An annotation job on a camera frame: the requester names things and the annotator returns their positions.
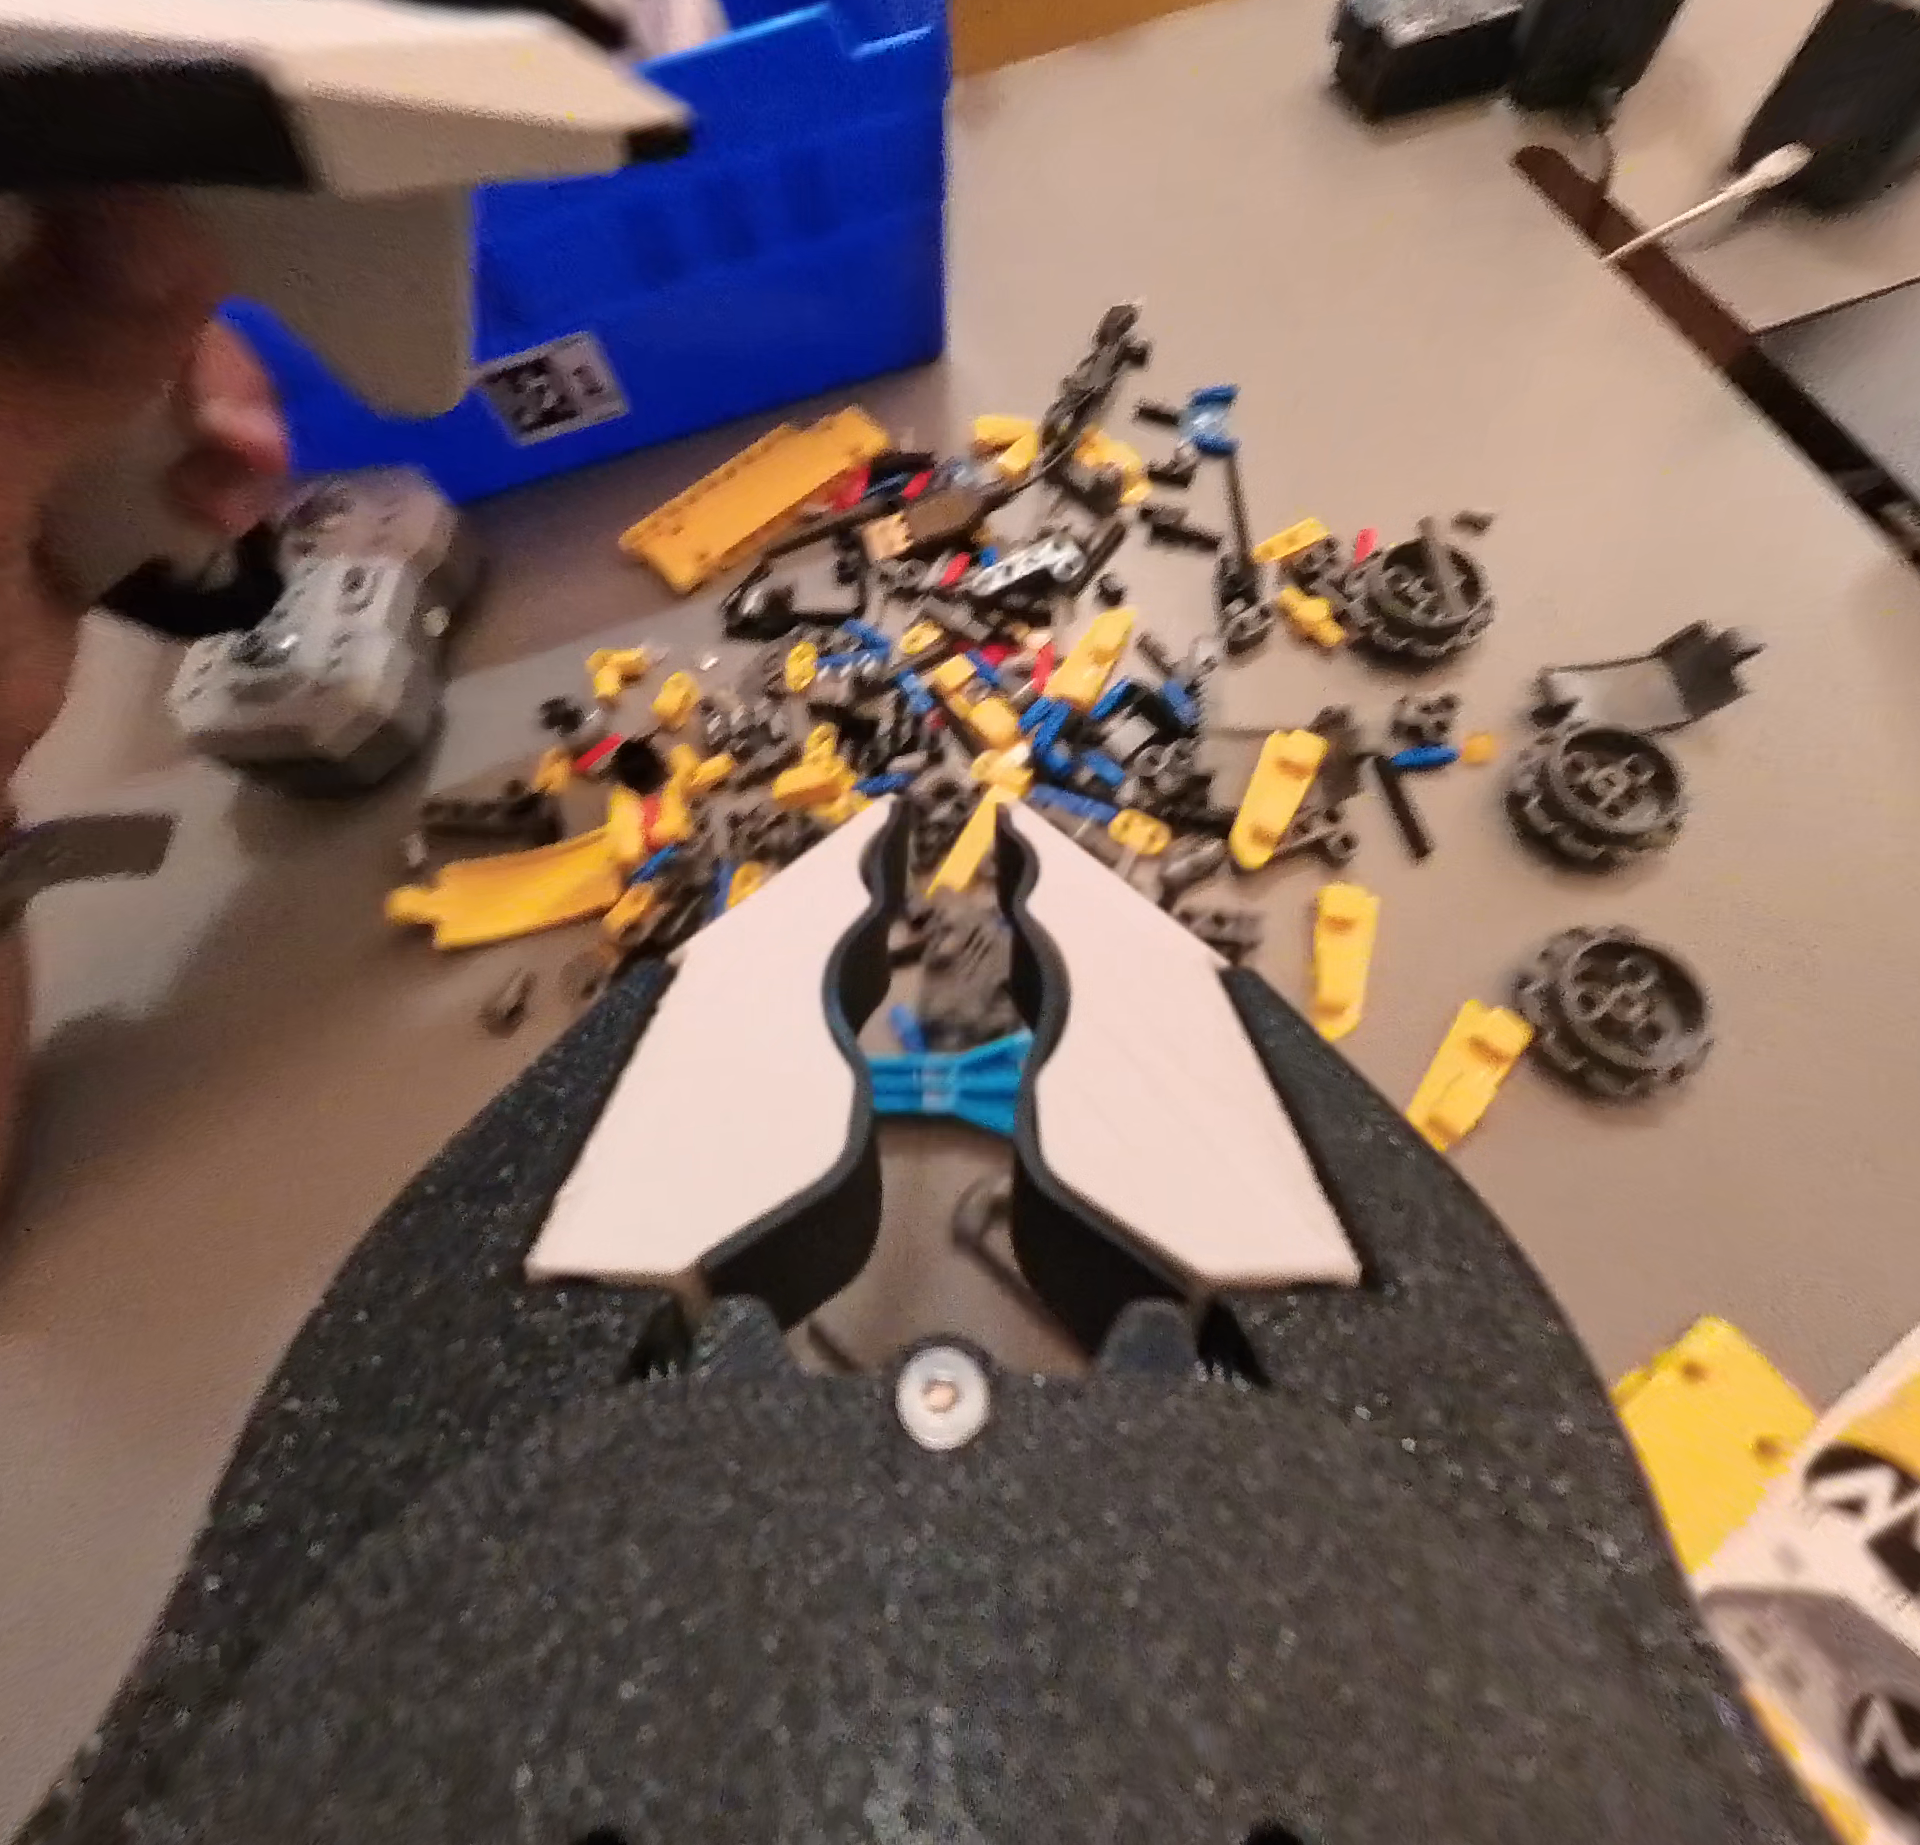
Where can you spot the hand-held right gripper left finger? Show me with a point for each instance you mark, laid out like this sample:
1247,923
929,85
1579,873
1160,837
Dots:
720,1126

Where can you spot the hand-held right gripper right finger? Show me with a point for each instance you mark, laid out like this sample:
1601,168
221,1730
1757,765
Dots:
1186,1126

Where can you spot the pile of toy building parts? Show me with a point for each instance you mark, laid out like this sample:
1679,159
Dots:
1275,796

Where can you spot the person's left forearm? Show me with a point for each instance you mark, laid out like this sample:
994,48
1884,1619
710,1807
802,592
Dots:
11,1066

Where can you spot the person's left hand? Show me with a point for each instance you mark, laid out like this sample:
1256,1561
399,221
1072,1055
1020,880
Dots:
76,376

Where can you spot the cyan plastic separator tool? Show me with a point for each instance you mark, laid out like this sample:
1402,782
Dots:
945,1087

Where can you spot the blue plastic bin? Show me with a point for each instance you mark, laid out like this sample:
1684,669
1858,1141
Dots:
750,226

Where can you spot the dark grey sprocket wheel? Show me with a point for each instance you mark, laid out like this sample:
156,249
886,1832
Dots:
1416,601
1530,803
1546,1020

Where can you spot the grey toy motor block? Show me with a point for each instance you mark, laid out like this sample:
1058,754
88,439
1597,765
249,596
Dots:
330,630

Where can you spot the yellow box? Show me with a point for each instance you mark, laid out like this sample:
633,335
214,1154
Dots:
1111,0

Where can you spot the dark grey hinged panel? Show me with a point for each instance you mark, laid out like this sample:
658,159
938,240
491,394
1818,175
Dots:
1710,668

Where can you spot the printed instruction booklet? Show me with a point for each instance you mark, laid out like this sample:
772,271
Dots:
1830,1605

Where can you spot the black camera battery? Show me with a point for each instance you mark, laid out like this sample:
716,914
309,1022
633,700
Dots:
1426,46

